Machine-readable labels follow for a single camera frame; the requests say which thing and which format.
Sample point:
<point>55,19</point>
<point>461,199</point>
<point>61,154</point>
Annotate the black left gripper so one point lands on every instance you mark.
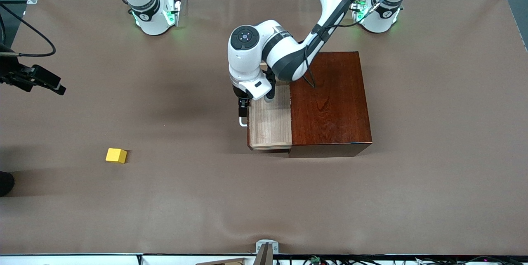
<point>239,92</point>

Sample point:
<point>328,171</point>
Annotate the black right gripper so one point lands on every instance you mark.
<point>12,71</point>

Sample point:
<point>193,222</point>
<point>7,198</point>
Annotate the light wood drawer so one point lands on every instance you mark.
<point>272,124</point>

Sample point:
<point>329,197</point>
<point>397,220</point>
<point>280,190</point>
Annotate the yellow cube block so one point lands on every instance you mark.
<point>115,155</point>

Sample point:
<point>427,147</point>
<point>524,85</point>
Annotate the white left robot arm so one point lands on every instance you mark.
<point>247,58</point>

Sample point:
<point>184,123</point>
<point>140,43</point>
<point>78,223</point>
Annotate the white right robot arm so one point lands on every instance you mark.
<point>144,9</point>

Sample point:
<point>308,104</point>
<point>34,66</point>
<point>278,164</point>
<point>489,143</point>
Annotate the dark brown wooden cabinet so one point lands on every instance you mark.
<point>330,112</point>

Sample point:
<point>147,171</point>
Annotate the black rounded object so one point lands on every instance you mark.
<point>5,183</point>

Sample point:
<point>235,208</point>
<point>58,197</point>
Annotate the brown table cover sheet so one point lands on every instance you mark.
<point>165,195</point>

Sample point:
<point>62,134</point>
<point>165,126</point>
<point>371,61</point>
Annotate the flat wooden piece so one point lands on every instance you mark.
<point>227,262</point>

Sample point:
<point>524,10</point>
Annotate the grey metal clamp bracket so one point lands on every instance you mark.
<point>266,252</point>

